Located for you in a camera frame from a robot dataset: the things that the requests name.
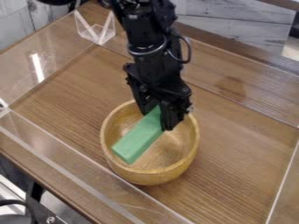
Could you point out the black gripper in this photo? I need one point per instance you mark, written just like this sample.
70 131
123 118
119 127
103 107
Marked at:
154 77

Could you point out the green rectangular block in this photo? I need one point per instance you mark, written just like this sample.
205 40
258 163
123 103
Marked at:
138 139

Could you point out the brown wooden bowl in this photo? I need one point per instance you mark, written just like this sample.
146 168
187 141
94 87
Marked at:
147 156

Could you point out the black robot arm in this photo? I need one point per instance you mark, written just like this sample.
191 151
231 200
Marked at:
154 44

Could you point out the clear acrylic tray walls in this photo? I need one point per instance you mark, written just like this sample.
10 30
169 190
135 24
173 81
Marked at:
244 178

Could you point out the clear acrylic corner bracket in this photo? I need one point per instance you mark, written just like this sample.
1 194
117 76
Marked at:
99 34

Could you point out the black table leg bracket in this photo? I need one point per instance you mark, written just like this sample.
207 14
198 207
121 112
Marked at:
43 215

